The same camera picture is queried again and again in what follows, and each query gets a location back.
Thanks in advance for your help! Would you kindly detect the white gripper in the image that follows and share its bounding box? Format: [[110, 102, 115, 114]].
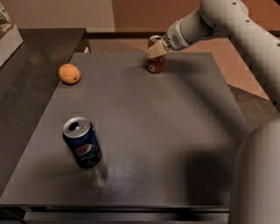
[[146, 20, 190, 60]]

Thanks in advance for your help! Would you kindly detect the red coke can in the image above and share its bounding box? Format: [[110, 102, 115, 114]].
[[147, 35, 165, 74]]

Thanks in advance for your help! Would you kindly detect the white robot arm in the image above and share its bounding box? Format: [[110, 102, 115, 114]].
[[147, 0, 280, 224]]

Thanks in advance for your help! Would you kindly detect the blue pepsi can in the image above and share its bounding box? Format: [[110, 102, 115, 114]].
[[62, 116, 102, 169]]

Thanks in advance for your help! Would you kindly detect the orange fruit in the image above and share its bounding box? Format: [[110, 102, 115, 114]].
[[59, 64, 81, 85]]

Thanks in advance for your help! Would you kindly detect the dark side counter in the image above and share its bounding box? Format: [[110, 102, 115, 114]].
[[0, 28, 88, 195]]

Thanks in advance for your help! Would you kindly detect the white box on counter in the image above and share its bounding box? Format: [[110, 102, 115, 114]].
[[0, 26, 23, 67]]

